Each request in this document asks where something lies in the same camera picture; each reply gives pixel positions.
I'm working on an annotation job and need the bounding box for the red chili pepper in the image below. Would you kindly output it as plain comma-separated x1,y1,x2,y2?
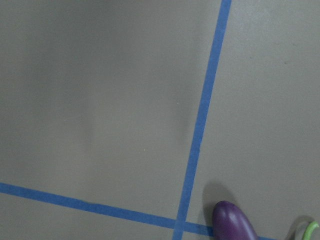
302,221,320,240

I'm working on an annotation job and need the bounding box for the purple eggplant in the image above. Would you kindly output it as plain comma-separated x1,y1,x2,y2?
212,200,259,240

